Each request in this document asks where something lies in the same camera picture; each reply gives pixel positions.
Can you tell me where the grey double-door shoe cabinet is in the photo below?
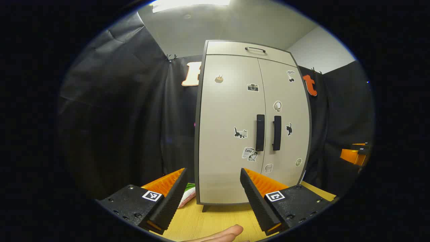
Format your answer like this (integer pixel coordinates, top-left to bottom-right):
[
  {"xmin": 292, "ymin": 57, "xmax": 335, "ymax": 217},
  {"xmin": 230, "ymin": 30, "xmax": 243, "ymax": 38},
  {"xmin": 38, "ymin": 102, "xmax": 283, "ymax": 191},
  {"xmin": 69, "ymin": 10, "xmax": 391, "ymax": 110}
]
[{"xmin": 194, "ymin": 40, "xmax": 312, "ymax": 212}]

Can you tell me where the grey cabinet drawer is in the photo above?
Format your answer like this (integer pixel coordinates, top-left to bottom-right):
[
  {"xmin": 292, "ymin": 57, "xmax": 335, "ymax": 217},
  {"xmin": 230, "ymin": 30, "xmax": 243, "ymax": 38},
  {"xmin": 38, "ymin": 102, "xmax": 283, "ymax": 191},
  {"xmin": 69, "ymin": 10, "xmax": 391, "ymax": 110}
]
[{"xmin": 206, "ymin": 40, "xmax": 298, "ymax": 67}]

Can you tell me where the grey shoe cabinet door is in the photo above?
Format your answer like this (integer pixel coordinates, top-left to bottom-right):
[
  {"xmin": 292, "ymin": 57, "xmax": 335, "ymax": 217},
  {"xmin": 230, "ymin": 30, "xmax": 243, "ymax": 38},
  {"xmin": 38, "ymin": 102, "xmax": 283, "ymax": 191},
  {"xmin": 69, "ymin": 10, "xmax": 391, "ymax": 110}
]
[
  {"xmin": 199, "ymin": 54, "xmax": 266, "ymax": 205},
  {"xmin": 258, "ymin": 58, "xmax": 311, "ymax": 187}
]

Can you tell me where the ceiling light panel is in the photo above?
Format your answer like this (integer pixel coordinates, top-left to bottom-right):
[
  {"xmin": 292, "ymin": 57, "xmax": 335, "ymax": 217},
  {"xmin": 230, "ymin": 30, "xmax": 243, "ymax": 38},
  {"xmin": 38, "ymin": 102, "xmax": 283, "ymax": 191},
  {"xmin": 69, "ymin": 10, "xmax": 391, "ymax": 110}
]
[{"xmin": 153, "ymin": 0, "xmax": 230, "ymax": 13}]

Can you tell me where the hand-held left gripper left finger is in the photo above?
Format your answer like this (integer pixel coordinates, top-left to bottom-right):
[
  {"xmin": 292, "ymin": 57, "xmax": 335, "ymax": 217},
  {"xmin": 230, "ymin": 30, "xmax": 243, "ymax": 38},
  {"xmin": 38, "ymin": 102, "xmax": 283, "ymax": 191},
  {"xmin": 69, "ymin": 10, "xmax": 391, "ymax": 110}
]
[{"xmin": 96, "ymin": 167, "xmax": 188, "ymax": 236}]

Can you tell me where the colourful printed packet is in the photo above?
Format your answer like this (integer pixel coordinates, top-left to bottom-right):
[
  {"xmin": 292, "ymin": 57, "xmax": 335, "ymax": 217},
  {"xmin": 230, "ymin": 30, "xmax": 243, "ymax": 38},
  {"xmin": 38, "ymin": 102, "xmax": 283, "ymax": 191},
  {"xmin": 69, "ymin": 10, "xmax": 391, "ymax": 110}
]
[{"xmin": 177, "ymin": 183, "xmax": 197, "ymax": 209}]

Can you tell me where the black backdrop cloth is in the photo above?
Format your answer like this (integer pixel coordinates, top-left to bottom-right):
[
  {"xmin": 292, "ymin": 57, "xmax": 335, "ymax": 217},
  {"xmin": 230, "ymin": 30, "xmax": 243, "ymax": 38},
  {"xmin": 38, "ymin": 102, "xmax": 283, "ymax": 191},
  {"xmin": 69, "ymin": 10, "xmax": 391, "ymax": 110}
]
[{"xmin": 57, "ymin": 12, "xmax": 375, "ymax": 202}]

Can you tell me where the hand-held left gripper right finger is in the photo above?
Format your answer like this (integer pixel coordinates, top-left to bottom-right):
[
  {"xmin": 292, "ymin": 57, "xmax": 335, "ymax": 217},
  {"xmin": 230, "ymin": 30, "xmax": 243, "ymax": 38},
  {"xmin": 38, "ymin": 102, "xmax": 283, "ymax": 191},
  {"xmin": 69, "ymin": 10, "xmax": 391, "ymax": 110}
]
[{"xmin": 240, "ymin": 167, "xmax": 337, "ymax": 236}]

